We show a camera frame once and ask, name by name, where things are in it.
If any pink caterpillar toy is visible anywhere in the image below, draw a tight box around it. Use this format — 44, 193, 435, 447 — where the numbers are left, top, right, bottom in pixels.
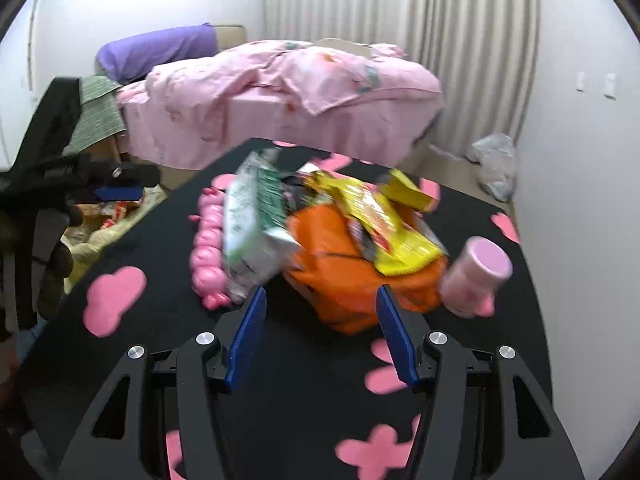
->
189, 174, 238, 311

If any black tablecloth with pink flowers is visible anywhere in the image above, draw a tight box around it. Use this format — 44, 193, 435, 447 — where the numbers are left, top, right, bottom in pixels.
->
15, 137, 553, 480

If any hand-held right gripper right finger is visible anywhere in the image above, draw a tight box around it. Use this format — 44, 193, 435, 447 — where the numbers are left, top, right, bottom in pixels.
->
375, 284, 586, 480

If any orange plastic bag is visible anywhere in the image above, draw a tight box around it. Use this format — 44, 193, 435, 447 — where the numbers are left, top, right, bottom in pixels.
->
282, 204, 448, 336

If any large yellow snack packet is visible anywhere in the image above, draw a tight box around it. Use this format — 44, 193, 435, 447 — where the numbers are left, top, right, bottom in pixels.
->
297, 169, 451, 277

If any beige pleated curtain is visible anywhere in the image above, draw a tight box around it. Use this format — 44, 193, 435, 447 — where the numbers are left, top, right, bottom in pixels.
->
263, 0, 542, 161

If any white plastic bag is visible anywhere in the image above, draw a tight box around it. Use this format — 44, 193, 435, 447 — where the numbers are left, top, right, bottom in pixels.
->
467, 133, 517, 203

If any small yellow wrapper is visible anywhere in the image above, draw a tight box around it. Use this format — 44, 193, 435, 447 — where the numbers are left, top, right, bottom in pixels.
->
377, 167, 437, 213

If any pale yellow plastic bag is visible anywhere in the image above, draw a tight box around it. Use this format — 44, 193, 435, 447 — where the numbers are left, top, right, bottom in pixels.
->
62, 185, 169, 292

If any green checked cloth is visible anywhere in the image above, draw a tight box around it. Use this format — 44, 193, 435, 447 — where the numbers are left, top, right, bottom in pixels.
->
62, 75, 127, 157

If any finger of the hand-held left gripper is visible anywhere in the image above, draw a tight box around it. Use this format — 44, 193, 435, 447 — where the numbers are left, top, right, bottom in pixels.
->
82, 154, 162, 187
75, 185, 146, 206

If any beige headboard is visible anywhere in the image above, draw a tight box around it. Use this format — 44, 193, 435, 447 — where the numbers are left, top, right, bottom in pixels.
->
215, 23, 249, 54

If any purple pillow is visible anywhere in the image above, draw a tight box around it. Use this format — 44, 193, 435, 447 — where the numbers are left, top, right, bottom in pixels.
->
96, 23, 219, 84

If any green and white tissue packet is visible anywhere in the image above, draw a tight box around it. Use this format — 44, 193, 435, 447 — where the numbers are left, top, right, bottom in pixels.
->
220, 147, 302, 306

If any bed with pink sheet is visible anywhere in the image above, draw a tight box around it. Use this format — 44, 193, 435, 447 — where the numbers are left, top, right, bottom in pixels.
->
119, 92, 445, 171

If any pink bottle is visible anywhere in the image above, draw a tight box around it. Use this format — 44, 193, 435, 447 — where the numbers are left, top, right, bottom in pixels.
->
439, 236, 514, 319

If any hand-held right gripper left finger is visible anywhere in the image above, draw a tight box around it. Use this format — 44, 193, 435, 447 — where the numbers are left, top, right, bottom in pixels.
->
55, 286, 268, 480

